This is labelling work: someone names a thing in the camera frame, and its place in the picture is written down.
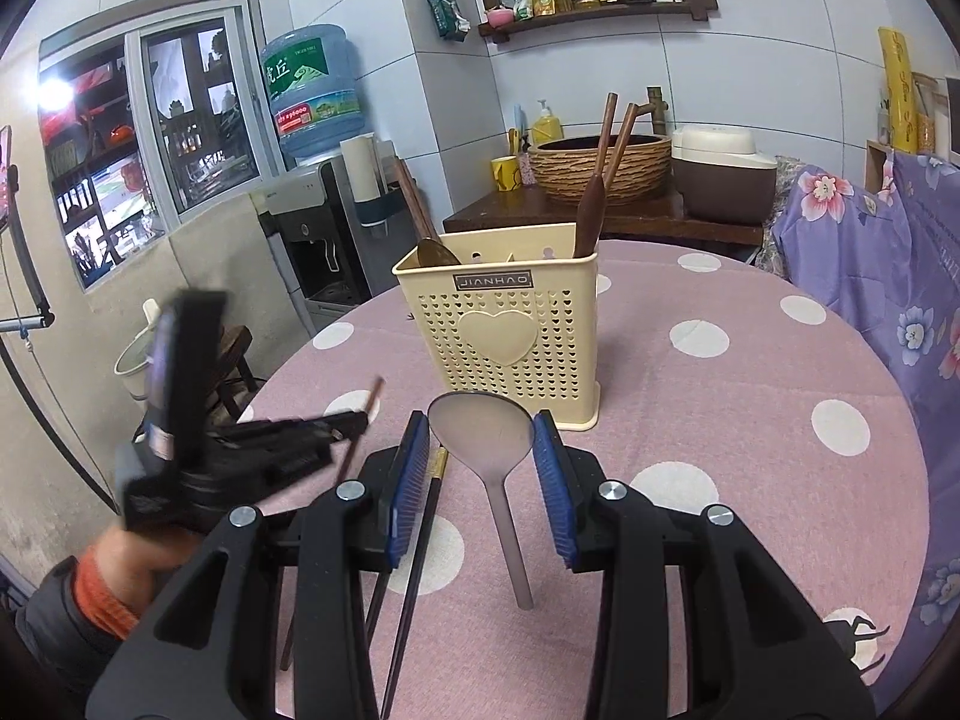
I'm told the cream plastic utensil holder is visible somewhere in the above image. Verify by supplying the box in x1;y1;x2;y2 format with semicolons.
392;226;602;432

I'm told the pink polka dot tablecloth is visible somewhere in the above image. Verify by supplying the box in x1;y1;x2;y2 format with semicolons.
236;238;931;720

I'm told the brown and cream rice cooker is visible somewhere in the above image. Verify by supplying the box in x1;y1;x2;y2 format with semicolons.
670;126;779;224

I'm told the white paper cup tube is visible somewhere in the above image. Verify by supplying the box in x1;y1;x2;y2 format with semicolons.
340;133;385;203

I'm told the blue water jug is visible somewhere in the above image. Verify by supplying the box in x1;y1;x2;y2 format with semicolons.
260;24;366;160

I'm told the green hanging packet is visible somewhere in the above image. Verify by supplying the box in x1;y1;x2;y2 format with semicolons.
425;0;472;42

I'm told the person's left hand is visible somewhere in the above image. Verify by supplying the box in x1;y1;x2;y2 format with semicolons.
94;523;197;602

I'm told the brown wooden chopstick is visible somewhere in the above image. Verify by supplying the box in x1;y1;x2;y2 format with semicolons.
279;379;387;674

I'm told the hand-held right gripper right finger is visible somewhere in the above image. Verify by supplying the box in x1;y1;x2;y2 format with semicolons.
531;411;878;720

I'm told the dark wooden cabinet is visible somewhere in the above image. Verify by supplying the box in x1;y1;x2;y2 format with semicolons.
442;186;766;256

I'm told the yellow patterned roll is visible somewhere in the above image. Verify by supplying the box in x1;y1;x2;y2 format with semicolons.
879;26;917;155

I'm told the wooden stool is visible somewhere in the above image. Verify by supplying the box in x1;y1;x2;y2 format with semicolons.
214;324;260;421

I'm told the glass jar with grains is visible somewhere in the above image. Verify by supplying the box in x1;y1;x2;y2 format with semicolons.
915;75;940;155

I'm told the water dispenser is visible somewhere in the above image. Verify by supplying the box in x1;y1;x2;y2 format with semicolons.
251;157;398;316

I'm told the grey blue hanging caddy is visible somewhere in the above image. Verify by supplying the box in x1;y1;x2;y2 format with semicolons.
356;180;406;230

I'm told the light brown wooden utensil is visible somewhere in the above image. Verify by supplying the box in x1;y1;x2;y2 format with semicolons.
600;103;639;188

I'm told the bamboo faucet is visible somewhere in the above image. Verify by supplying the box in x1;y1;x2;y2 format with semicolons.
637;86;670;137

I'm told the dark wooden spoon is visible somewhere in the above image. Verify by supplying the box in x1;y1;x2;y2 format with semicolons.
574;92;620;260

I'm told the grey rice paddle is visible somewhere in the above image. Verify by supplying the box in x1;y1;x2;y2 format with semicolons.
427;392;535;611

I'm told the purple floral cloth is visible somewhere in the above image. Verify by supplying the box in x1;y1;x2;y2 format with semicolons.
765;150;960;691

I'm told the sliding window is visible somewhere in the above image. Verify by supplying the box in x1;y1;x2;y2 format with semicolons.
37;4;282;290

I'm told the woven pattern basin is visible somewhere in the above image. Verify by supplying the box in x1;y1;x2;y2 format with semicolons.
527;133;674;207

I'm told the brown wooden spoon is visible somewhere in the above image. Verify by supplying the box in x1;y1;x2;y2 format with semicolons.
394;157;462;269

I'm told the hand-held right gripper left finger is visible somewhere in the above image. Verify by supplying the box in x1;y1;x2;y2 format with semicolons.
85;411;433;720

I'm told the grey patterned cloth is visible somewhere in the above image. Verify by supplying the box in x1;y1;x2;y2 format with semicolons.
754;156;796;278

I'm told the white microwave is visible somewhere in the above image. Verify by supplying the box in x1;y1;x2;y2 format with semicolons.
934;79;960;166

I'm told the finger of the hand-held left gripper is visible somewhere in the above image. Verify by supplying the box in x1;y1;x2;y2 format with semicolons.
225;406;370;455
255;444;335;500

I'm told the dark chopstick with gold band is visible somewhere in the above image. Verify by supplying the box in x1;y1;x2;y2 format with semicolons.
381;448;451;719

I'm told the yellow soap dispenser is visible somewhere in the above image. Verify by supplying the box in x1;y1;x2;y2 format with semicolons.
531;97;563;147

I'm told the light wooden box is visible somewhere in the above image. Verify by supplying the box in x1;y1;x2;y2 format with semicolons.
866;139;897;192

